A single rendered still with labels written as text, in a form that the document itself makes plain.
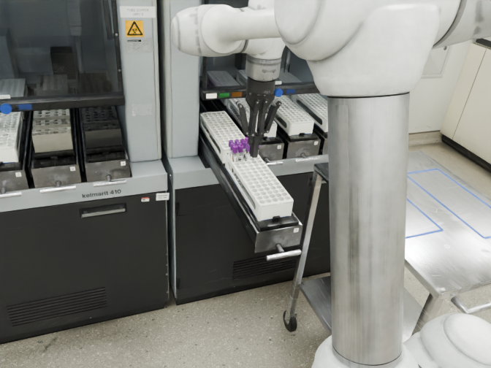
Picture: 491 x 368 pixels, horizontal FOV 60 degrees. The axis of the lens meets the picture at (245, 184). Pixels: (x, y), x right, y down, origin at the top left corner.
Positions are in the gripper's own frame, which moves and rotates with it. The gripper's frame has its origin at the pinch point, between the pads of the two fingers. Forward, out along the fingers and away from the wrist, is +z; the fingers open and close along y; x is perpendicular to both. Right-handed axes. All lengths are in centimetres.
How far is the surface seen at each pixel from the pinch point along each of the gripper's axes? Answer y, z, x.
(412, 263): 26, 12, -44
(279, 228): 0.4, 14.0, -21.5
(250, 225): -6.4, 14.7, -18.0
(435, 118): 221, 73, 144
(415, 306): 66, 66, -21
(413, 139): 204, 90, 143
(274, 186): 2.7, 7.9, -10.7
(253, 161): 2.3, 8.1, 4.3
